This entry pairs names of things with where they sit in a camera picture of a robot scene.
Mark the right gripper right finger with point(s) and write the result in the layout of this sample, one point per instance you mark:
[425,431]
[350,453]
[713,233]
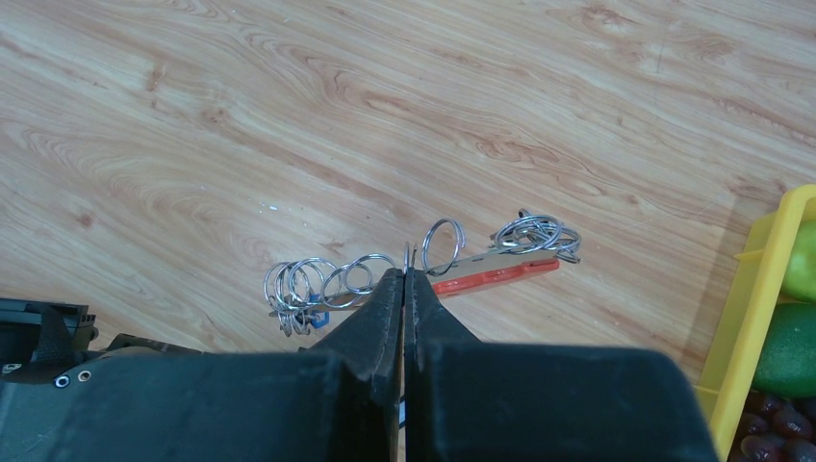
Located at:
[467,400]

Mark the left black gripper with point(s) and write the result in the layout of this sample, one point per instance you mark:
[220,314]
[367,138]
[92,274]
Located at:
[48,342]

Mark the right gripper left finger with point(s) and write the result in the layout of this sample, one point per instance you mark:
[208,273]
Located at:
[334,401]

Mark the red handled metal key organizer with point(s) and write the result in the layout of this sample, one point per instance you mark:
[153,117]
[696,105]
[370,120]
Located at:
[528,245]

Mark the key with blue tag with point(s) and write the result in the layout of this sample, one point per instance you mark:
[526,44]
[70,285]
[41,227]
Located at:
[318,313]

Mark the yellow plastic fruit bin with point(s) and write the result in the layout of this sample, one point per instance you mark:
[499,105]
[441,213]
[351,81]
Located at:
[728,370]

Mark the purple grape bunch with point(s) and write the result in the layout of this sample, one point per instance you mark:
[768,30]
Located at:
[775,429]

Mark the dark green lime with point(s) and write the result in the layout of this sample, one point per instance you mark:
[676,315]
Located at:
[786,365]

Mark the light green apple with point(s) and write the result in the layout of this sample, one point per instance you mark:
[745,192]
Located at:
[799,279]

